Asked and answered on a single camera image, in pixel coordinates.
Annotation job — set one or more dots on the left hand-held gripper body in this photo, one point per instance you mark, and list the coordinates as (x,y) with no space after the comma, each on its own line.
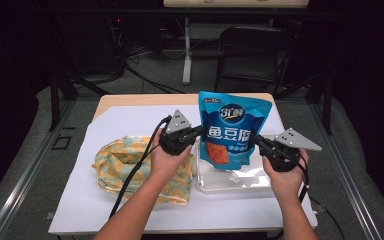
(178,140)

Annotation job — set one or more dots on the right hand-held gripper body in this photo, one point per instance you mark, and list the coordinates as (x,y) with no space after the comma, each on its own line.
(283,153)

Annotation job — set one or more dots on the blue snack packet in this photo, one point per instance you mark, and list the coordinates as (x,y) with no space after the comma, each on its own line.
(233,126)

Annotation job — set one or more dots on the white plastic tray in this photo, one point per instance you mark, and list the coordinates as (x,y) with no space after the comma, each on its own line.
(233,181)

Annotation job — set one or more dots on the fruit print cloth bag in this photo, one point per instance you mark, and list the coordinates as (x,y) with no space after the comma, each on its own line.
(120,160)

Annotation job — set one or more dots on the person's left hand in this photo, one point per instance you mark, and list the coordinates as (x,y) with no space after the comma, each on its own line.
(170,166)

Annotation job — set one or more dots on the person's right hand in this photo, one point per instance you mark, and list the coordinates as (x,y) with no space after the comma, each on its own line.
(286,185)

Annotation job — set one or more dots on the beige table with white leg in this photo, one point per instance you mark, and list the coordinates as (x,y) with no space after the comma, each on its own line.
(187,60)

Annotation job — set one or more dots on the black metal stand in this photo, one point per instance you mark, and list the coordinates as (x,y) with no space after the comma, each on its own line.
(55,100)
(328,100)

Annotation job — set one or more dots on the black folding chair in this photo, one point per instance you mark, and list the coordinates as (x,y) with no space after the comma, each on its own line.
(253,63)

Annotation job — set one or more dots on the white table cover sheet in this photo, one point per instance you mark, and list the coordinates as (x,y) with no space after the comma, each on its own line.
(213,213)

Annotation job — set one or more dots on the black equipment rack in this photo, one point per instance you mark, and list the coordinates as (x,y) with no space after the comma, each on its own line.
(90,43)

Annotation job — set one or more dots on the aluminium rail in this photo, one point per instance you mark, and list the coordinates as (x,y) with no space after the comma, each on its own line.
(346,173)
(16,196)

